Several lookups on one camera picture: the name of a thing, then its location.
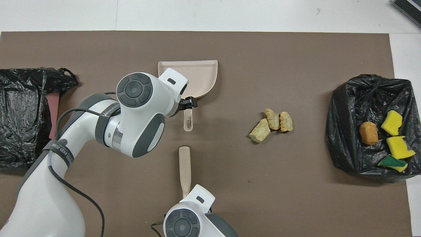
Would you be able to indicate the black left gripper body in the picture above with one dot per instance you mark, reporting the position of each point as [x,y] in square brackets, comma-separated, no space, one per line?
[183,103]

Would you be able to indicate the beige plastic dustpan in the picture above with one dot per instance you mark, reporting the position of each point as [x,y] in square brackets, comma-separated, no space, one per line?
[200,79]

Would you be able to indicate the beige hand brush black bristles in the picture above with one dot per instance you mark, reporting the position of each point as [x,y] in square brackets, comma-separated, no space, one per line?
[185,164]

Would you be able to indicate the pale stone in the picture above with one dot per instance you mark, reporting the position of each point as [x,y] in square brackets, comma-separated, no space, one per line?
[286,121]
[260,131]
[272,119]

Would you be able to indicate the orange-brown sponge chunk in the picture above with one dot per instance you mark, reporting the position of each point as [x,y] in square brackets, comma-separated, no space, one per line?
[368,133]

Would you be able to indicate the yellow sponge piece green backing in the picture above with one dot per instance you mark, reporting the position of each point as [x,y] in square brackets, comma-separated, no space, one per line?
[393,163]

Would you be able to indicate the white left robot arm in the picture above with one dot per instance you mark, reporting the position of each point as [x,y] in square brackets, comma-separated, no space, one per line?
[138,125]

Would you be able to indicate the black trash bag bin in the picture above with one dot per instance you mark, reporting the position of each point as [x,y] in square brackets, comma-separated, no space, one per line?
[348,108]

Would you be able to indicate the black trash bag pink box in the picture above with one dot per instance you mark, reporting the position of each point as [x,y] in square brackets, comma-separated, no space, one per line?
[23,125]

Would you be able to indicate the large brown table mat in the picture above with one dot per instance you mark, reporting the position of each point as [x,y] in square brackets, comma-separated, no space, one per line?
[279,197]

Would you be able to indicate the pink box under bag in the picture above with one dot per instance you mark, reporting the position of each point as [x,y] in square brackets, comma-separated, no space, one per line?
[53,108]

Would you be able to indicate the dark ribbed grille object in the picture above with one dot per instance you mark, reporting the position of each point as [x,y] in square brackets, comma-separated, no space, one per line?
[409,8]

